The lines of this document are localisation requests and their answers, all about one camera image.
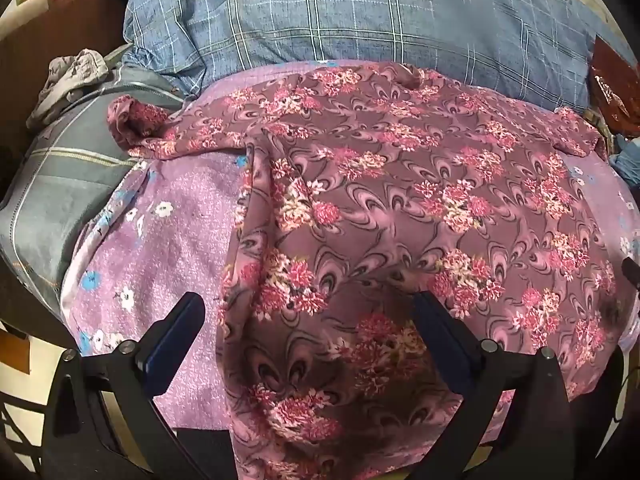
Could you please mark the light blue cloth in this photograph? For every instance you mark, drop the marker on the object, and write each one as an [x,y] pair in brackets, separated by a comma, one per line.
[627,162]

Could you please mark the grey striped quilt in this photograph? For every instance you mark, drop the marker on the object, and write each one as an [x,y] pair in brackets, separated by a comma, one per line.
[65,160]

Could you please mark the grey crumpled cloth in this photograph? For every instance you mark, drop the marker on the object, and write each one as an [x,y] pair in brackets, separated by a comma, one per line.
[75,72]

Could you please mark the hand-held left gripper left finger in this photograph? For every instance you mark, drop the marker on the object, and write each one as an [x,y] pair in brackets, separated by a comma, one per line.
[170,342]

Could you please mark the mauve floral patterned garment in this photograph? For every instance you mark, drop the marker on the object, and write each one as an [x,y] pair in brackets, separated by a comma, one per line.
[375,185]

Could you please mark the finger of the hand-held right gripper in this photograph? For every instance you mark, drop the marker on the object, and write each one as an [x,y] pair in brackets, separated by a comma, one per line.
[632,272]

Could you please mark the purple flowered bed sheet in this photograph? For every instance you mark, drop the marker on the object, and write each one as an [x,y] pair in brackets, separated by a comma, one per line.
[185,240]

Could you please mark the red-brown shiny bag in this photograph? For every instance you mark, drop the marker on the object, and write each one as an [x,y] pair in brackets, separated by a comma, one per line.
[612,85]

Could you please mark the brown headboard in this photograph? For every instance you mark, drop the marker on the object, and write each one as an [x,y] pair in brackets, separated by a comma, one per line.
[50,25]

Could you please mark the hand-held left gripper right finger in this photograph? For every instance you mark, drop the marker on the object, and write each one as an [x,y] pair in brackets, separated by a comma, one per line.
[440,340]

